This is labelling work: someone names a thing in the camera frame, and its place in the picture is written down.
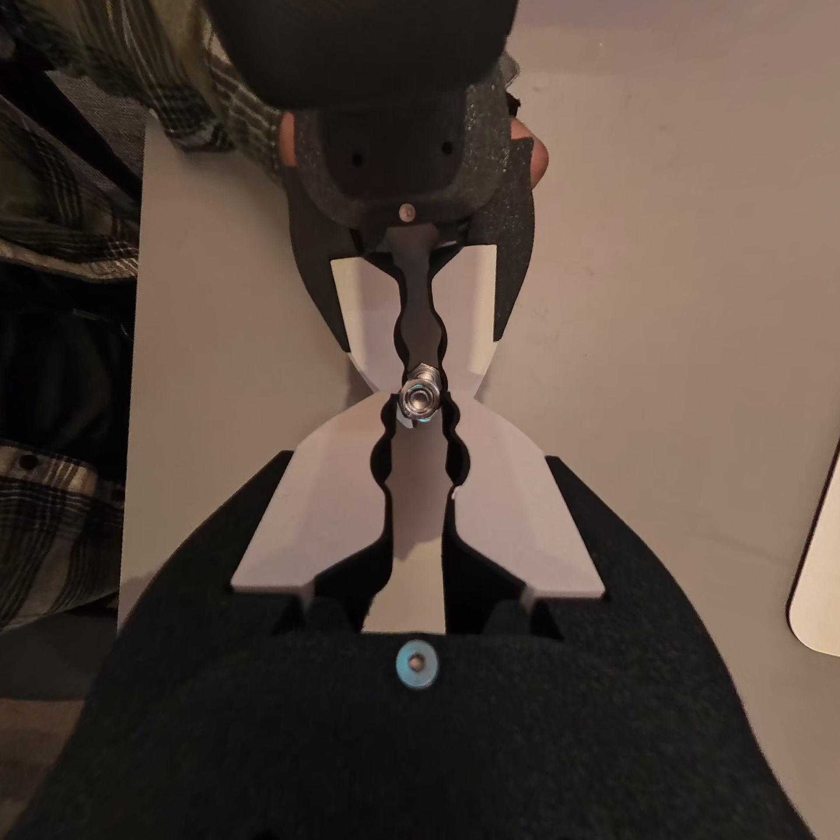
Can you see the thin silver hex bolt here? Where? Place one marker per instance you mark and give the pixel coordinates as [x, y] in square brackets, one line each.
[425, 371]

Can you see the person's plaid shirt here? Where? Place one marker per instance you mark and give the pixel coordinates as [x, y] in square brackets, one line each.
[52, 197]

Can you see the silver hex nut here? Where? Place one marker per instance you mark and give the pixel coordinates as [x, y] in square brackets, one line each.
[403, 401]

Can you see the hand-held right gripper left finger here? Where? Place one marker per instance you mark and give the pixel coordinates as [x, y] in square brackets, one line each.
[315, 505]

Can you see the white rounded base board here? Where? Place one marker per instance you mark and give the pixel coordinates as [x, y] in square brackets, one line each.
[823, 577]

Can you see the person's left hand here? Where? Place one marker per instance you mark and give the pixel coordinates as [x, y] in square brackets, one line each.
[538, 161]

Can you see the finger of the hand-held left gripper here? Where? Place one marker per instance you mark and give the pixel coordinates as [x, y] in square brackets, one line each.
[364, 308]
[472, 308]

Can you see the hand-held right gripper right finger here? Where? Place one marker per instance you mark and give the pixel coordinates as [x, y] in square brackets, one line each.
[525, 512]

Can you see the person's black t-shirt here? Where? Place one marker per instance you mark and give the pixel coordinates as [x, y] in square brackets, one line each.
[59, 354]

